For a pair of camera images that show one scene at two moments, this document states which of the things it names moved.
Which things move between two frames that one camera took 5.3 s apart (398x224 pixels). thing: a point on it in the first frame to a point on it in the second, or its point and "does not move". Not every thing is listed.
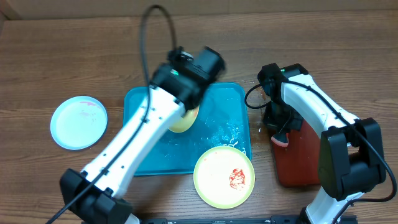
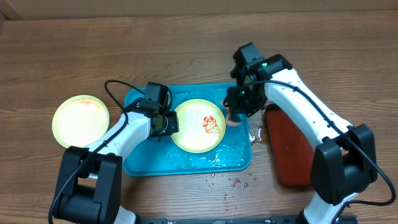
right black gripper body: [280, 120] to [237, 104]
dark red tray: [298, 163] does not move
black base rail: [237, 219] does not move
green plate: [186, 122] to [79, 121]
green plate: [224, 177] to [201, 126]
